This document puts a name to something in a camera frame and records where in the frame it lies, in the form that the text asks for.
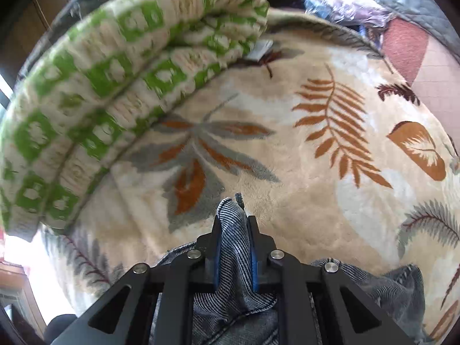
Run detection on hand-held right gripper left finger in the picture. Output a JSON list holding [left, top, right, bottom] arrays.
[[50, 216, 223, 345]]

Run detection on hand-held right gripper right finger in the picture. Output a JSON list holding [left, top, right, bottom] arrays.
[[247, 216, 411, 345]]

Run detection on grey-blue denim pants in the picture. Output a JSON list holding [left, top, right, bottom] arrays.
[[151, 193, 432, 345]]

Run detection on beige leaf-print blanket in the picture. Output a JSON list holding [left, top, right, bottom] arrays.
[[39, 7, 460, 345]]

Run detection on white fabric tag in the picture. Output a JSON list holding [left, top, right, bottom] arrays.
[[248, 39, 274, 62]]

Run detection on green and cream checked quilt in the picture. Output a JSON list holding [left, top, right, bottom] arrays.
[[0, 0, 270, 239]]

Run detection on pink pillow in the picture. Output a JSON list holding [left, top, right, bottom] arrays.
[[381, 18, 460, 137]]

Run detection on brown wooden wardrobe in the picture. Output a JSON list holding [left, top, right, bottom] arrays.
[[11, 0, 80, 44]]

